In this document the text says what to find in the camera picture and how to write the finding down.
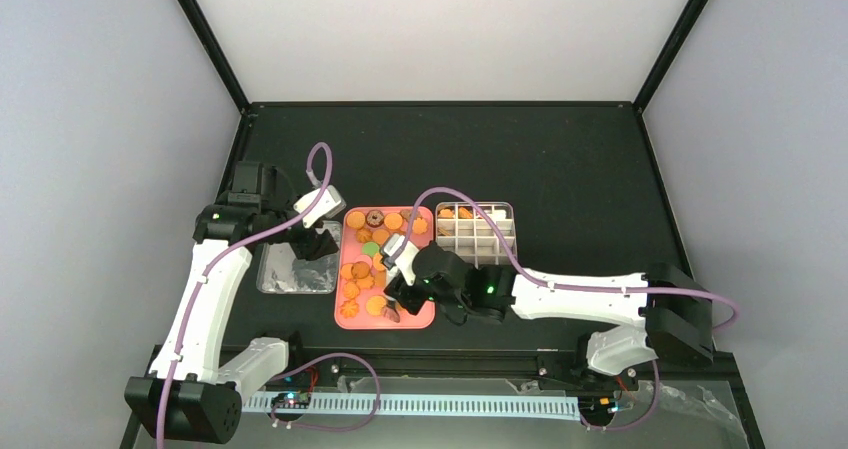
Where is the chocolate ring cookie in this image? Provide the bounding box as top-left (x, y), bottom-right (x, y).
top-left (365, 209), bottom-right (385, 228)

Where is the metal tongs white handle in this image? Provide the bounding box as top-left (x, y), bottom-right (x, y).
top-left (366, 272), bottom-right (400, 323)

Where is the light blue slotted cable duct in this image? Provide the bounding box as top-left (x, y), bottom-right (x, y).
top-left (242, 391), bottom-right (580, 421)

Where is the pink cookie tray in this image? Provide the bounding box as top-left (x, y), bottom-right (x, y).
top-left (334, 206), bottom-right (435, 330)

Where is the beige compartment box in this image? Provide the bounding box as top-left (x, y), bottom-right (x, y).
top-left (435, 202), bottom-right (518, 266)

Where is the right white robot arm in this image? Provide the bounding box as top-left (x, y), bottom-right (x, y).
top-left (380, 240), bottom-right (714, 388)

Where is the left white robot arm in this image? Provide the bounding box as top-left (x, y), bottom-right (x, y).
top-left (124, 162), bottom-right (345, 448)

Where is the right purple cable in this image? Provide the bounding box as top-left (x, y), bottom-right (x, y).
top-left (397, 188), bottom-right (740, 333)

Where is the purple cable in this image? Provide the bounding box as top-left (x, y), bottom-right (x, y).
top-left (155, 142), bottom-right (334, 449)
top-left (397, 188), bottom-right (740, 333)

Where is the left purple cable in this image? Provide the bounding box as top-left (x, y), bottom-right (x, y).
top-left (155, 142), bottom-right (334, 449)

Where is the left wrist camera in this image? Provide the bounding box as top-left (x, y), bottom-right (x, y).
top-left (293, 185), bottom-right (346, 228)

